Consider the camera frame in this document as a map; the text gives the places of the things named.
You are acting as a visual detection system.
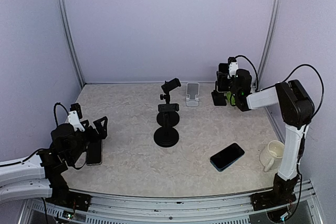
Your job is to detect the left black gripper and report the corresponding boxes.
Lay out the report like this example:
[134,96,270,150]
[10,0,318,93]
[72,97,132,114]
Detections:
[68,116,107,164]

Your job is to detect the black folding phone stand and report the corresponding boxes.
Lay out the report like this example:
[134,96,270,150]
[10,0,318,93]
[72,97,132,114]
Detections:
[211,81,229,106]

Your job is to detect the white folding phone stand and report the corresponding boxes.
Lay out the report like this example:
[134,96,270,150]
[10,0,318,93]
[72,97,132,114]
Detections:
[186,82,200,107]

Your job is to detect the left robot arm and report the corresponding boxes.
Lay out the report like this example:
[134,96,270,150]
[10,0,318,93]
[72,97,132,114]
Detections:
[1,116,108,206]

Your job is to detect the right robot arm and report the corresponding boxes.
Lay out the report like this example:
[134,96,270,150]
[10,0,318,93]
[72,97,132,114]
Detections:
[212,63,314,210]

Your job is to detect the rear black round-base stand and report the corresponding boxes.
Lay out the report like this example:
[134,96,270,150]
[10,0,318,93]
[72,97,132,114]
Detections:
[156,78,181,127]

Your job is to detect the blue phone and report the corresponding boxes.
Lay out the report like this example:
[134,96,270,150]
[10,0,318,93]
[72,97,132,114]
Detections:
[209,143,245,172]

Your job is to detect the green saucer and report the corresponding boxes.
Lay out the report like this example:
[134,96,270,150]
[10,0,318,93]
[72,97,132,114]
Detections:
[226,91,236,106]

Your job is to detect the cream ceramic mug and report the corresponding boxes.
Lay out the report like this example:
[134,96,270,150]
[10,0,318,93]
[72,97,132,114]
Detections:
[259,141,285,172]

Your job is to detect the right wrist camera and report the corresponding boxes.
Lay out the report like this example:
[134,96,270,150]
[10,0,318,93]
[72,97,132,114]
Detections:
[228,57,238,79]

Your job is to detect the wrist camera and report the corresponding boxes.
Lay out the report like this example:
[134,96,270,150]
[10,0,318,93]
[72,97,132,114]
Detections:
[67,103,85,132]
[228,57,238,79]

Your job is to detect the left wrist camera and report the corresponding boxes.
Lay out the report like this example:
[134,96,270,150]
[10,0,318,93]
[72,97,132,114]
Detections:
[67,103,85,132]

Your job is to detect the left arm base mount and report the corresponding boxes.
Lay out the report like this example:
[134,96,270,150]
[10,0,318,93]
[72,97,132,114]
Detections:
[46,174,91,212]

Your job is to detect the right aluminium frame post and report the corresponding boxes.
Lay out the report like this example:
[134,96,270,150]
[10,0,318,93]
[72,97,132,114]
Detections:
[258,0,281,80]

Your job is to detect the aluminium frame post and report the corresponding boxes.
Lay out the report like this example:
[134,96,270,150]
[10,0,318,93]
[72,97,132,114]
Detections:
[258,0,281,80]
[57,0,86,88]

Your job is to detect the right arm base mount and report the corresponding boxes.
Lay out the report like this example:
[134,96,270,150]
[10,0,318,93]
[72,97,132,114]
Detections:
[250,174,301,211]

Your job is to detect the left aluminium frame post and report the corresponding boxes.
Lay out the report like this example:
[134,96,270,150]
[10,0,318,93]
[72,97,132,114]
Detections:
[57,0,86,88]

